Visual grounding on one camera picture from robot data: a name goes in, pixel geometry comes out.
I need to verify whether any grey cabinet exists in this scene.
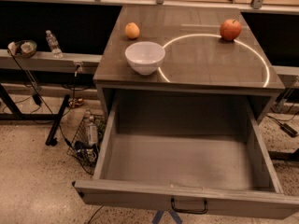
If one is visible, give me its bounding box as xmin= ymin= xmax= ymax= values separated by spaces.
xmin=93 ymin=5 xmax=284 ymax=120

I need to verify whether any orange fruit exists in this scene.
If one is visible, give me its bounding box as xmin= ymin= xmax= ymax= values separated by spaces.
xmin=125 ymin=22 xmax=140 ymax=39

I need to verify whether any plastic bottle in basket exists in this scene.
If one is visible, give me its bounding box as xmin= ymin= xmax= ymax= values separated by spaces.
xmin=83 ymin=109 xmax=98 ymax=147

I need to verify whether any red apple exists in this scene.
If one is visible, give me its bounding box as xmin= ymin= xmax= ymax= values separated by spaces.
xmin=220 ymin=19 xmax=242 ymax=41

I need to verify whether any black drawer handle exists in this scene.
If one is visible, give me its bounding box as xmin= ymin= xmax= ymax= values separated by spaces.
xmin=171 ymin=198 xmax=208 ymax=215

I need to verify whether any black table leg frame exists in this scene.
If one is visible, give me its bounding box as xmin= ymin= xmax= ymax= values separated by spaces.
xmin=0 ymin=84 xmax=70 ymax=146

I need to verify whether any open grey top drawer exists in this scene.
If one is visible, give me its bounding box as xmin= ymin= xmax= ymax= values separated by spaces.
xmin=74 ymin=90 xmax=299 ymax=219

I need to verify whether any black cable left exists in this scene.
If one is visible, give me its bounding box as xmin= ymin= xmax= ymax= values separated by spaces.
xmin=7 ymin=49 xmax=94 ymax=176

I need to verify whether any black power adapter right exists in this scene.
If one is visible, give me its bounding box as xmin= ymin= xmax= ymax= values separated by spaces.
xmin=280 ymin=123 xmax=298 ymax=137

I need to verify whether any small bowl on ledge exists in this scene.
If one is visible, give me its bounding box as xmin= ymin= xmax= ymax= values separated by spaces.
xmin=7 ymin=40 xmax=37 ymax=58

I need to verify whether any clear water bottle on ledge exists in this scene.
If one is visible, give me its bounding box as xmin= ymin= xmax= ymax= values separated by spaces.
xmin=46 ymin=30 xmax=63 ymax=58

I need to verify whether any white bowl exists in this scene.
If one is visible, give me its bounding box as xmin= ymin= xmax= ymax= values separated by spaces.
xmin=125 ymin=41 xmax=165 ymax=76

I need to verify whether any wire basket on floor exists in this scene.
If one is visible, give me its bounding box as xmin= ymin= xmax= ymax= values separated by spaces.
xmin=68 ymin=115 xmax=106 ymax=167

